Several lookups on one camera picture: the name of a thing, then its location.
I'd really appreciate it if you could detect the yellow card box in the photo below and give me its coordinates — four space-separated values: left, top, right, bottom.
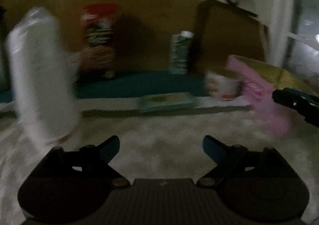
138 92 197 113

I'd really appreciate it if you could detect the pink macaron tin box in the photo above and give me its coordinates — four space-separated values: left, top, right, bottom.
226 55 314 137

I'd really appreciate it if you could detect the patterned tablecloth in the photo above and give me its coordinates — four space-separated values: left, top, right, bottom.
1 110 318 224

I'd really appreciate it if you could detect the cotton swab container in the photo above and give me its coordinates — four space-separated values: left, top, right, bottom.
204 68 242 101

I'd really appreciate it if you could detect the white kettle in plastic bag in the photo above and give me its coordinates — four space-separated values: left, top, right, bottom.
6 7 80 144

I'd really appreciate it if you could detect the red snack bag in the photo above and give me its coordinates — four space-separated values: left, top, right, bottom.
80 3 119 78

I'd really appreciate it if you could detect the brown tray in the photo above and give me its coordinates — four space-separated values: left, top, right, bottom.
187 0 266 74

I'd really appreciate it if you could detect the green drink carton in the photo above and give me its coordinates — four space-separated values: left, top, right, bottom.
169 31 194 75

